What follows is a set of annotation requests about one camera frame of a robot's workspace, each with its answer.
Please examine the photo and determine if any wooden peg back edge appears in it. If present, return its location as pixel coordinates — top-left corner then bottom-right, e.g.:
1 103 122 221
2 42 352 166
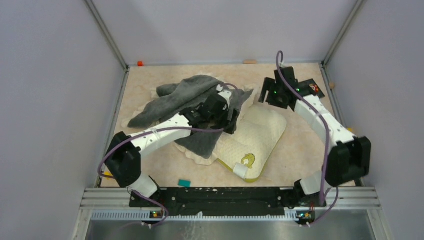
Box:
242 59 258 65

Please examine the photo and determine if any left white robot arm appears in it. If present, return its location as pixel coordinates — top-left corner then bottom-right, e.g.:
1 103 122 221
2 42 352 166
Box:
100 85 243 207

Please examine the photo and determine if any dark lego baseplate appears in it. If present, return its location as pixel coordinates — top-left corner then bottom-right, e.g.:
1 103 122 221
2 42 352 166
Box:
297 78 326 99

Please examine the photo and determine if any aluminium frame rail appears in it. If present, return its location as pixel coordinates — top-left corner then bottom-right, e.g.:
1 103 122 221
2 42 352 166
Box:
83 0 129 71

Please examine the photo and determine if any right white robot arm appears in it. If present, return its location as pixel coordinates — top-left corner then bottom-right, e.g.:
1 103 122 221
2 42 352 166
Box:
258 67 372 206

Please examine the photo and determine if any purple cable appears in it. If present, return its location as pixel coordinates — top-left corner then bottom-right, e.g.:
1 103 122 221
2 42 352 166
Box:
276 50 339 228
96 83 243 229

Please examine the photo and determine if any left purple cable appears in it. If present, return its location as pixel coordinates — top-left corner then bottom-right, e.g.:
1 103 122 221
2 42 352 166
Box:
96 83 243 229

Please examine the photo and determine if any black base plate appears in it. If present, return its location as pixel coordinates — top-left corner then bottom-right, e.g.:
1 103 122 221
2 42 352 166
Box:
129 187 320 217

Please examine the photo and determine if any white cable duct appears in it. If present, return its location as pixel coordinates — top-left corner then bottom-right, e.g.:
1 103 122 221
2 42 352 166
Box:
91 210 299 222

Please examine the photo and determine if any yellow small block left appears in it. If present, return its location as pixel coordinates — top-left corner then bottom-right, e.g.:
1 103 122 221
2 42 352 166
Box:
102 171 114 179

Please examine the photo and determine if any white ruffled pillowcase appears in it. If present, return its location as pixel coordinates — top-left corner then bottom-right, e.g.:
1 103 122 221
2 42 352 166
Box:
120 71 259 167

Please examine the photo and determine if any teal small block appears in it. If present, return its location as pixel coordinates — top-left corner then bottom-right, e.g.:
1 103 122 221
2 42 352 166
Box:
177 179 191 188

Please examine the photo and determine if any white pillow yellow edge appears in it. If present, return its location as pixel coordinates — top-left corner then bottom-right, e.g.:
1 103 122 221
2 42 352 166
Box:
212 105 287 183

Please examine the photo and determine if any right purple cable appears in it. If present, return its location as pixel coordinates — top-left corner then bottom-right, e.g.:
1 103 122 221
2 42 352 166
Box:
276 50 339 228

